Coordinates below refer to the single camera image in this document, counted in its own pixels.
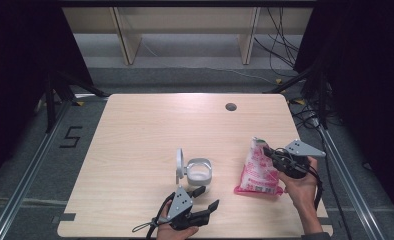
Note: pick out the light wooden desk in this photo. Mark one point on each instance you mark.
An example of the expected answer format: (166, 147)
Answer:
(185, 20)

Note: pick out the black metal stand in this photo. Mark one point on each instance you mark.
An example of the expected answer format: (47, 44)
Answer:
(50, 103)
(323, 100)

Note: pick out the person's right hand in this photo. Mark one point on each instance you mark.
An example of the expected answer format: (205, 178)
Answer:
(301, 191)

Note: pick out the black curtain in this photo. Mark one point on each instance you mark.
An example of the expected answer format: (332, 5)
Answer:
(368, 83)
(18, 66)

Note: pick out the pink and white plastic bag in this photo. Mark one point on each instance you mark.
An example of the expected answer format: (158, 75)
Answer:
(258, 173)

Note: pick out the person's left hand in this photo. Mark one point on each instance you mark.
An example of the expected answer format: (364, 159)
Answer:
(170, 233)

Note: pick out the clear jar with grey lid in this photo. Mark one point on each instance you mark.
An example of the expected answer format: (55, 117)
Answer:
(200, 173)

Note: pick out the yellow tape piece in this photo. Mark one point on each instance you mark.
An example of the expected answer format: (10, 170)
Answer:
(300, 101)
(278, 81)
(80, 103)

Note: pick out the black table bracket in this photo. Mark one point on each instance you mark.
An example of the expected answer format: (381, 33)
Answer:
(331, 222)
(65, 217)

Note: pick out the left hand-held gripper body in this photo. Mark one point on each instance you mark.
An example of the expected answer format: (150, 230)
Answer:
(181, 205)

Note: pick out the grey round table grommet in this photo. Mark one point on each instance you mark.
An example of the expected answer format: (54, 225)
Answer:
(231, 107)

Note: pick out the aluminium floor rail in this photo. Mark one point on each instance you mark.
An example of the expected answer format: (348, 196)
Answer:
(28, 173)
(348, 180)

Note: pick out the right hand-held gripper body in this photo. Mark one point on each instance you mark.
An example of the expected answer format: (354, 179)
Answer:
(301, 149)

